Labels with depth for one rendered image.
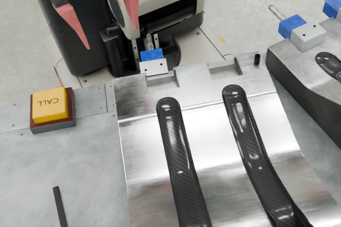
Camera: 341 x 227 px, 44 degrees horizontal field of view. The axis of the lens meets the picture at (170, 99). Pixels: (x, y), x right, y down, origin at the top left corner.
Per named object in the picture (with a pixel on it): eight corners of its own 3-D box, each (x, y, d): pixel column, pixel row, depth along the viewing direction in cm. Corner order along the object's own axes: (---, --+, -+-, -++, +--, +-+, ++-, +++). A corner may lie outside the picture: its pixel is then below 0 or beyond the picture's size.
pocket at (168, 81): (146, 85, 75) (144, 72, 72) (175, 80, 75) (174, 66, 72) (150, 106, 72) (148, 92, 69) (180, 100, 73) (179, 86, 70)
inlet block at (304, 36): (258, 21, 86) (261, 0, 82) (278, 12, 87) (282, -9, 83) (299, 62, 79) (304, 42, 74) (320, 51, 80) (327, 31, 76)
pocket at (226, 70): (206, 74, 76) (205, 60, 73) (234, 68, 76) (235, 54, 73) (212, 93, 73) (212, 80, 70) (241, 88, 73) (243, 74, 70)
